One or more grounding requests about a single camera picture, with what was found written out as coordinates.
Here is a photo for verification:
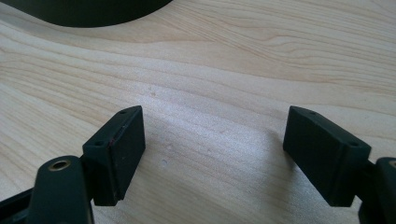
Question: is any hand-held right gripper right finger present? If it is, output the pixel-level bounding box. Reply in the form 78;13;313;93
282;105;373;208

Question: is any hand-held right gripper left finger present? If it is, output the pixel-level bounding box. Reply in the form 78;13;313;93
81;105;147;207

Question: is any black round object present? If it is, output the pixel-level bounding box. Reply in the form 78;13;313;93
0;0;174;28

